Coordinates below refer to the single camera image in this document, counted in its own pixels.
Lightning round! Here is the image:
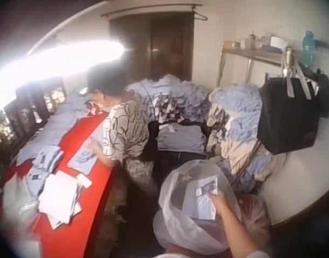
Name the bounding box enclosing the dark wooden door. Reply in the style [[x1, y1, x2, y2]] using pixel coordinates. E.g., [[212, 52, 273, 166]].
[[108, 11, 195, 82]]

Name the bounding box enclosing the red table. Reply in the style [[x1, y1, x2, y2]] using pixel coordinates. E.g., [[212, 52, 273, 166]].
[[0, 111, 119, 258]]

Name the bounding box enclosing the heap of blue and beige garments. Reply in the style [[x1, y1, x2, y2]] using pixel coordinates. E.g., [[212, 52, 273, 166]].
[[206, 84, 288, 195]]

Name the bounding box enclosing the person's right hand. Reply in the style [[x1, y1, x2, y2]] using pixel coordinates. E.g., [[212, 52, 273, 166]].
[[210, 192, 231, 214]]

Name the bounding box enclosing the blue water bottle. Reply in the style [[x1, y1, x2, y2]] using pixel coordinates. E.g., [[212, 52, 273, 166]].
[[302, 30, 316, 68]]

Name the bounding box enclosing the white tag card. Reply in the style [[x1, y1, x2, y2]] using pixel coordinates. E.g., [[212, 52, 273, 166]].
[[76, 173, 93, 189]]

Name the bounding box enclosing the black tote bag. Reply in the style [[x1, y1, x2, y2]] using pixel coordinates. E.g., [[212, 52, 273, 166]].
[[256, 61, 329, 156]]

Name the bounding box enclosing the curtain rod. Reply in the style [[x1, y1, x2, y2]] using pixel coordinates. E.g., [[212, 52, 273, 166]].
[[100, 3, 203, 18]]

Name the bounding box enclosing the metal shelf with containers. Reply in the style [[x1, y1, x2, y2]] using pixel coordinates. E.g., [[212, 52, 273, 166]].
[[216, 31, 291, 88]]

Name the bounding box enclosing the heap of light blue shirts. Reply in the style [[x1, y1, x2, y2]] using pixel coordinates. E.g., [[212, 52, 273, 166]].
[[126, 74, 211, 125]]

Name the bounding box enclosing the wire clothes hanger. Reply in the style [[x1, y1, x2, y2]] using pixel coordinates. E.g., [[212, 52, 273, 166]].
[[191, 7, 209, 23]]

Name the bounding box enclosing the large white plastic bag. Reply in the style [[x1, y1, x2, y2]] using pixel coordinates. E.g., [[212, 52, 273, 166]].
[[152, 159, 251, 258]]

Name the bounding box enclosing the stack of folded grey shirts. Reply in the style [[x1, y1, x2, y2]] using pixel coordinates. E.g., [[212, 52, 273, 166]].
[[155, 123, 208, 156]]

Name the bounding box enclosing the spread of blue shirts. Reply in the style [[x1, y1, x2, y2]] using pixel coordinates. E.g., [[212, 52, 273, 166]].
[[16, 92, 106, 165]]

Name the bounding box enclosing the stack of white packets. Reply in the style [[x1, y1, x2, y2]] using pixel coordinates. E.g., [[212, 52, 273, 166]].
[[37, 170, 84, 224]]

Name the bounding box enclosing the pink plastic bag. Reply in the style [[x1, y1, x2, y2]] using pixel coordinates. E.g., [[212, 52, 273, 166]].
[[238, 193, 273, 244]]

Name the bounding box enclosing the small pile of folded shirts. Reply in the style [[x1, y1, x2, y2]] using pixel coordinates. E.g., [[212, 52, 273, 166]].
[[32, 146, 65, 170]]

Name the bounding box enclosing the packed shirt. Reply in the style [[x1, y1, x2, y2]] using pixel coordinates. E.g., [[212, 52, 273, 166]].
[[190, 176, 222, 223]]

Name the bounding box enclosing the folded blue shirt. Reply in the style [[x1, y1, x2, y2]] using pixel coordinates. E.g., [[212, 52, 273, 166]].
[[67, 148, 100, 173]]

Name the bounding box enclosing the black window grille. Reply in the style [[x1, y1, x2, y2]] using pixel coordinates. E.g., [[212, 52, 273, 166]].
[[0, 76, 68, 165]]

